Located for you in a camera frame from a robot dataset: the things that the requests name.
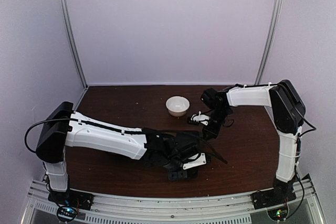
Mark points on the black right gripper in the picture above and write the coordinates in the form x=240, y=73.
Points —
x=214, y=132

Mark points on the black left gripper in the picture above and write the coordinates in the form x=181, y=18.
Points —
x=174, y=176

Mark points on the black zippered tool case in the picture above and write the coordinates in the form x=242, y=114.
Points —
x=211, y=155

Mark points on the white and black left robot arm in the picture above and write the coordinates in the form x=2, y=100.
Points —
x=178, y=152

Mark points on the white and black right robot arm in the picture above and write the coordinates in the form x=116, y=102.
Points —
x=256, y=133

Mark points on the white ceramic bowl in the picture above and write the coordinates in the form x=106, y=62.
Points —
x=177, y=106

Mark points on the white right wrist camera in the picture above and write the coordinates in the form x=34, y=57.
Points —
x=198, y=118

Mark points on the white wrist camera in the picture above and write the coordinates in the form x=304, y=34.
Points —
x=195, y=161
x=198, y=118

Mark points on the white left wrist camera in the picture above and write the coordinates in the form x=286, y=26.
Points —
x=195, y=161

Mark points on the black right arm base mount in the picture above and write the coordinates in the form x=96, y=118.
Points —
x=268, y=198

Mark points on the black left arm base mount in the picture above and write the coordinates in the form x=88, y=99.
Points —
x=71, y=198

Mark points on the right aluminium frame post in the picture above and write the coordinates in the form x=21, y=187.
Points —
x=269, y=40

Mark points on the aluminium frame post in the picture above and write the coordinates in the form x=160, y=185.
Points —
x=72, y=43
x=269, y=40

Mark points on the left aluminium frame post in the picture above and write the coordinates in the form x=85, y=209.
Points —
x=72, y=43

